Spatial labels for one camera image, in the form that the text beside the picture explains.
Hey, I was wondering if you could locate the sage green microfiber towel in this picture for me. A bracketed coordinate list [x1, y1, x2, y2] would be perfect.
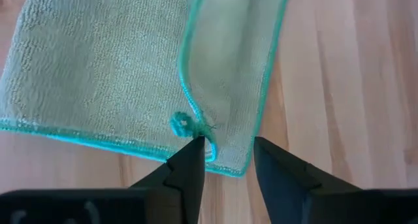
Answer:
[0, 0, 290, 178]

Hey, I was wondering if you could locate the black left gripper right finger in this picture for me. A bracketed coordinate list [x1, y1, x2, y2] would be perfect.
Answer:
[253, 136, 418, 224]

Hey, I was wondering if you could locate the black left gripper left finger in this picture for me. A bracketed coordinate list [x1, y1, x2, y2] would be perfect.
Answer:
[0, 135, 206, 224]

